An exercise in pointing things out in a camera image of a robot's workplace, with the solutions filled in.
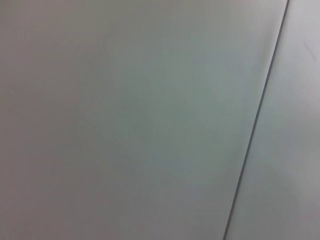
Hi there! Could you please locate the black wall panel joint strip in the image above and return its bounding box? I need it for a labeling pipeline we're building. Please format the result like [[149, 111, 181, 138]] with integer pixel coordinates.
[[223, 0, 292, 240]]

